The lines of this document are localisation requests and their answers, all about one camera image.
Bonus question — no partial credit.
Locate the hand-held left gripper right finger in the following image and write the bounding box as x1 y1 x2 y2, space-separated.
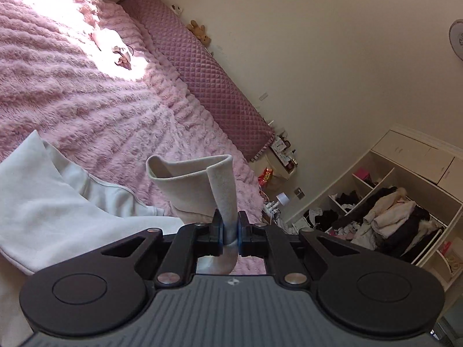
237 210 362 286

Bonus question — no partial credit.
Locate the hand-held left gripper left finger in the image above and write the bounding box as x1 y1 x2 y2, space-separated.
101 210 224 289

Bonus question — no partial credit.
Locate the white printed sweatshirt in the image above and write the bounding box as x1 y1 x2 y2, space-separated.
0 130 239 347

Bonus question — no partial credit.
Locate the pile of clothes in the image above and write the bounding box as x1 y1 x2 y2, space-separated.
304 186 444 264

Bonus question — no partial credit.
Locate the red snack bag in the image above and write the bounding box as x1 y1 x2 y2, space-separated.
258 167 275 188

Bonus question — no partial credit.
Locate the bedside shelf with small items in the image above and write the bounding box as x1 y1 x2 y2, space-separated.
269 134 301 174

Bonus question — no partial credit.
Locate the purple quilted headboard cushion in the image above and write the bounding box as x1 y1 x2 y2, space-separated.
117 0 277 163

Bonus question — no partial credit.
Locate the pink fluffy blanket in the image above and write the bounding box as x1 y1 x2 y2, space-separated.
0 0 268 275

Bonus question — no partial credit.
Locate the white open shelf unit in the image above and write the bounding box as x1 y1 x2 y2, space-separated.
327 125 463 293

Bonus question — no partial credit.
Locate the brown teddy bear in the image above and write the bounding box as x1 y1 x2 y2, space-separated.
186 19 211 46

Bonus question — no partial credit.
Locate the small pink floral garment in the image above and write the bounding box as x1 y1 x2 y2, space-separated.
90 29 135 70

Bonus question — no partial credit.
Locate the tangle of cables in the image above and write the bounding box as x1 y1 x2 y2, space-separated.
263 202 290 232

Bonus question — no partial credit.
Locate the white wall fan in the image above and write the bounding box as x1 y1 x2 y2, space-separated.
449 20 463 62

